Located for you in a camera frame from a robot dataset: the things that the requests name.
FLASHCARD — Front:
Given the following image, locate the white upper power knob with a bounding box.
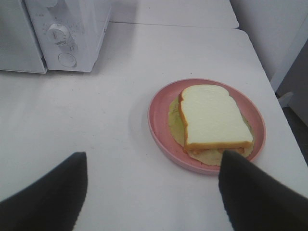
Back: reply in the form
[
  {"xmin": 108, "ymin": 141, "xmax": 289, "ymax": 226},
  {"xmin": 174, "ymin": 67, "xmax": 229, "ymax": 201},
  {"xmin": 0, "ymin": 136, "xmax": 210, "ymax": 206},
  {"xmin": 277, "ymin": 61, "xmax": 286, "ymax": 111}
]
[{"xmin": 42, "ymin": 0, "xmax": 58, "ymax": 8}]

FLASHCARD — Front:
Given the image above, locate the white timer knob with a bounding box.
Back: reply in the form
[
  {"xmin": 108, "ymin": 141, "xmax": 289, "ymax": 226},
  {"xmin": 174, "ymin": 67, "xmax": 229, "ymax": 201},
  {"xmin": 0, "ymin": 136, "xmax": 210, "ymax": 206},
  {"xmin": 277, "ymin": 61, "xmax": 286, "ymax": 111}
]
[{"xmin": 46, "ymin": 23, "xmax": 71, "ymax": 46}]

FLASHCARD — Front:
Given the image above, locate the pink round plate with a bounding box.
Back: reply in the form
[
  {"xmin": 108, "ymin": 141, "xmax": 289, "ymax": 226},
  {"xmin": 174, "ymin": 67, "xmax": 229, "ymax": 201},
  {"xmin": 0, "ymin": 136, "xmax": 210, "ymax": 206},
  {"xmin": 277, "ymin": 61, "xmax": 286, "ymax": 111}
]
[{"xmin": 148, "ymin": 78, "xmax": 266, "ymax": 175}]

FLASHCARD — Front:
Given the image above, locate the round white door button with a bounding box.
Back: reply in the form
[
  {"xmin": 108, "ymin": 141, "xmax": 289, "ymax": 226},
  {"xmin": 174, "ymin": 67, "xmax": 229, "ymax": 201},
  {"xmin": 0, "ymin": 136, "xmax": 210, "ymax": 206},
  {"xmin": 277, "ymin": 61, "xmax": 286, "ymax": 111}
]
[{"xmin": 58, "ymin": 53, "xmax": 77, "ymax": 67}]

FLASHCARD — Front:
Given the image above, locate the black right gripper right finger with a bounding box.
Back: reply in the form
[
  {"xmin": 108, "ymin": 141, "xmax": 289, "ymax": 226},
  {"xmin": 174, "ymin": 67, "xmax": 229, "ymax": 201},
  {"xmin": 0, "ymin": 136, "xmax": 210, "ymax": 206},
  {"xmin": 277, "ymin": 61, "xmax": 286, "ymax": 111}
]
[{"xmin": 218, "ymin": 151, "xmax": 308, "ymax": 231}]

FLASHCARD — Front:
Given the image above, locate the white bread sandwich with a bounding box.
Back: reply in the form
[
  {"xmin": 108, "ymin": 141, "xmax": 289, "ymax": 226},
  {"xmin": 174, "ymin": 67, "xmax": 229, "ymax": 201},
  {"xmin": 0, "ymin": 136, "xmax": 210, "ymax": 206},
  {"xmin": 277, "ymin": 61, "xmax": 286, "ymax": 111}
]
[{"xmin": 168, "ymin": 84, "xmax": 254, "ymax": 166}]

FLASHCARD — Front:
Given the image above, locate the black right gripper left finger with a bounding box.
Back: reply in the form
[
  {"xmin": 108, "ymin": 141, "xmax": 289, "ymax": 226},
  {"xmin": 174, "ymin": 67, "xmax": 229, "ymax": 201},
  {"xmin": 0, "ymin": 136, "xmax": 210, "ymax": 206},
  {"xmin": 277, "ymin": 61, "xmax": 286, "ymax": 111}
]
[{"xmin": 0, "ymin": 152, "xmax": 88, "ymax": 231}]

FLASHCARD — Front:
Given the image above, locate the white microwave oven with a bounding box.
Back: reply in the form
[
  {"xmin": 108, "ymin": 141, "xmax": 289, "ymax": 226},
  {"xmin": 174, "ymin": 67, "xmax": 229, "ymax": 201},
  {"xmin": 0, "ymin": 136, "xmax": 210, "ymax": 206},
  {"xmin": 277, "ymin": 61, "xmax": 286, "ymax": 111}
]
[{"xmin": 0, "ymin": 0, "xmax": 113, "ymax": 74}]

